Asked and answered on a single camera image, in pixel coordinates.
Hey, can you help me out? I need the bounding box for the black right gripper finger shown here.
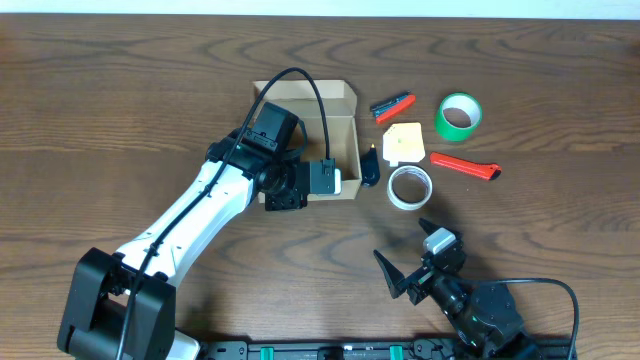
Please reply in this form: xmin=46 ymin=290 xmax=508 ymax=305
xmin=373 ymin=250 xmax=407 ymax=299
xmin=418 ymin=218 xmax=462 ymax=239

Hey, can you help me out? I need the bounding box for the white tape roll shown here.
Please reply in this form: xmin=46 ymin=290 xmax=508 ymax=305
xmin=387 ymin=165 xmax=433 ymax=211

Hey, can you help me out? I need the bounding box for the red utility knife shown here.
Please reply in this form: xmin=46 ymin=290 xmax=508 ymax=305
xmin=429 ymin=152 xmax=502 ymax=181

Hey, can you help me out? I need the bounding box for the cardboard box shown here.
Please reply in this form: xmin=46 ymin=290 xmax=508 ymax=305
xmin=263 ymin=79 xmax=362 ymax=202

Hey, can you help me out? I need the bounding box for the yellow sticky note pad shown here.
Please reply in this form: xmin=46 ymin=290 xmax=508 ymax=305
xmin=383 ymin=122 xmax=426 ymax=167

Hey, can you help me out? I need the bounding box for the green tape roll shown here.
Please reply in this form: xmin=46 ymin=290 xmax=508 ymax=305
xmin=434 ymin=92 xmax=483 ymax=142

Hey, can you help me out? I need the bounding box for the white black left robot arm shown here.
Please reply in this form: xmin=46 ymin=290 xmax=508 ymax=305
xmin=57 ymin=102 xmax=303 ymax=359

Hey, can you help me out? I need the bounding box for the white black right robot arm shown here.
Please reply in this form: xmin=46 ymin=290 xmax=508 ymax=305
xmin=373 ymin=218 xmax=543 ymax=359

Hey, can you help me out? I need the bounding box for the small black glue bottle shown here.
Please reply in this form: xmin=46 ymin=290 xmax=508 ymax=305
xmin=360 ymin=144 xmax=380 ymax=187

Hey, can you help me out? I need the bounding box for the dark blue marker pen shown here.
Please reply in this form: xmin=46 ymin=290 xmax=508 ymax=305
xmin=370 ymin=91 xmax=410 ymax=117

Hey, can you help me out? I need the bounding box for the red marker pen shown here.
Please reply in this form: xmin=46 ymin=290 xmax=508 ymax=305
xmin=375 ymin=94 xmax=416 ymax=124

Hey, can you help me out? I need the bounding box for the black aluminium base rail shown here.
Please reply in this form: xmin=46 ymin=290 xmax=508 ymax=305
xmin=198 ymin=338 xmax=568 ymax=360

